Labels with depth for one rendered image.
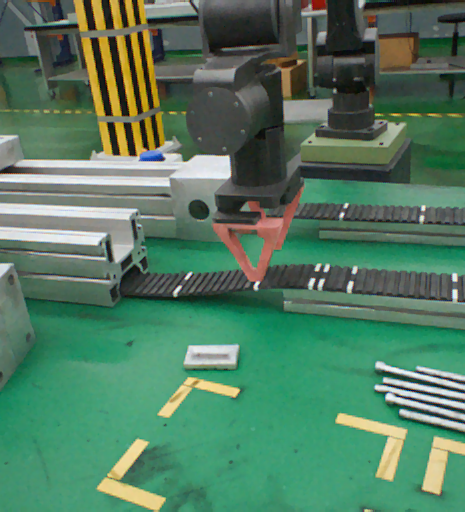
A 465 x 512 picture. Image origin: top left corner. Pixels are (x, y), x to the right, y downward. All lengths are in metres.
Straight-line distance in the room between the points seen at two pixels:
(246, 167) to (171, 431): 0.25
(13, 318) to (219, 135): 0.28
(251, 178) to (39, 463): 0.31
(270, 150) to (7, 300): 0.30
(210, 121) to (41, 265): 0.31
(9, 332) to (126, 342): 0.12
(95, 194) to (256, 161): 0.38
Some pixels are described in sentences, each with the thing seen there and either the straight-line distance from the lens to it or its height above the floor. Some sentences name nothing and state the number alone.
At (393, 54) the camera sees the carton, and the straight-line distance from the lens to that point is 5.51.
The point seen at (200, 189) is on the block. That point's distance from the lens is 0.79.
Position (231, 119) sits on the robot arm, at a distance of 0.48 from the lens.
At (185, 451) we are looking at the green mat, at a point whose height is 0.78.
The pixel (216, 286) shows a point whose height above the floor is 0.80.
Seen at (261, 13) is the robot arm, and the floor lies 1.08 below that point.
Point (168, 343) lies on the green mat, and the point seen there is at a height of 0.78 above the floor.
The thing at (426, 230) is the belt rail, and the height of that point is 0.80.
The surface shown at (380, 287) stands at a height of 0.81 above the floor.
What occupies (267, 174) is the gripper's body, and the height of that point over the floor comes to 0.94.
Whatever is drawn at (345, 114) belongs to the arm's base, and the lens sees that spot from 1.13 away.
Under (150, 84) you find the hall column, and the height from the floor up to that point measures 0.48.
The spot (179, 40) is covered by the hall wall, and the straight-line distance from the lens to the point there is 9.53.
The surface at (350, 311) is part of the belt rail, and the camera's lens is 0.62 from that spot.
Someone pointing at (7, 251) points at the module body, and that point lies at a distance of 0.75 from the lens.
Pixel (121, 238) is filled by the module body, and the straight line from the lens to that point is 0.73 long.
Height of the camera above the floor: 1.12
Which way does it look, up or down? 26 degrees down
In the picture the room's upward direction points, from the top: 6 degrees counter-clockwise
